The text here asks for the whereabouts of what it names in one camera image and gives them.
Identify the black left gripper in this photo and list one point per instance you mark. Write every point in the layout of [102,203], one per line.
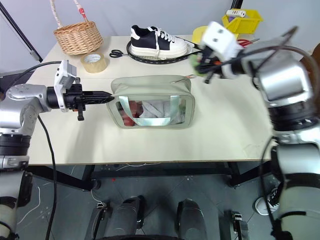
[73,98]

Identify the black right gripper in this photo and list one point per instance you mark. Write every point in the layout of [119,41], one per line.
[208,58]

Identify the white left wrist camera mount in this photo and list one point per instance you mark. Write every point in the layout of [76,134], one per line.
[62,77]

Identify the black vertical pole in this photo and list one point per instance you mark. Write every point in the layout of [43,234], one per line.
[236,4]

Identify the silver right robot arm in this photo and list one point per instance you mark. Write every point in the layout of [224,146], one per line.
[282,75]

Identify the brown packing tape roll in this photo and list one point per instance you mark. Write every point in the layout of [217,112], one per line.
[94,63]

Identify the black metal table frame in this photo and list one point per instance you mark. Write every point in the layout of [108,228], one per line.
[160,171]

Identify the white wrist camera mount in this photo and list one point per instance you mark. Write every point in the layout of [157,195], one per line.
[220,37]
[62,77]

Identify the woven wicker basket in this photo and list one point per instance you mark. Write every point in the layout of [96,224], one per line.
[78,37]

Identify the dark rounded robot leg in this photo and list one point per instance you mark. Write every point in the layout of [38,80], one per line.
[126,217]
[191,217]

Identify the green pouch with clear window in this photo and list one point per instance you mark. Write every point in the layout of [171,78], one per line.
[150,86]

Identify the black tripod leg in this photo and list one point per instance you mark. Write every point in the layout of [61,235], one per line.
[21,35]

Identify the white tube with label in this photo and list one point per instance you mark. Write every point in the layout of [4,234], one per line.
[236,12]

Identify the bystander black and white shoe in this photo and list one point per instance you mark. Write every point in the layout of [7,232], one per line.
[268,202]

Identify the yellow round container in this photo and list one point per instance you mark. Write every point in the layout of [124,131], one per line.
[197,35]

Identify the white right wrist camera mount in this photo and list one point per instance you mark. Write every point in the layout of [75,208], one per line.
[220,37]

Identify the black and white sneaker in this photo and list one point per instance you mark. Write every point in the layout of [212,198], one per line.
[155,41]

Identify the yellow plastic bin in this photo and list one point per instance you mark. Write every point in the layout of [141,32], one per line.
[243,23]

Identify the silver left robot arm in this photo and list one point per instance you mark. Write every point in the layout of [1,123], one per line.
[25,92]

